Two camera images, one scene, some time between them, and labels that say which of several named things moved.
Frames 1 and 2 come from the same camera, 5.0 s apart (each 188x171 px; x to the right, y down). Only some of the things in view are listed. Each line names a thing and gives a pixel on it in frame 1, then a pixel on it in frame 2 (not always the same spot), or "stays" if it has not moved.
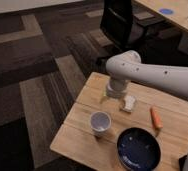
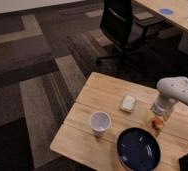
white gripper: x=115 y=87 -> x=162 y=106
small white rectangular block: x=129 y=102 stays
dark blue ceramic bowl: x=139 y=149 stays
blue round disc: x=166 y=11 stays
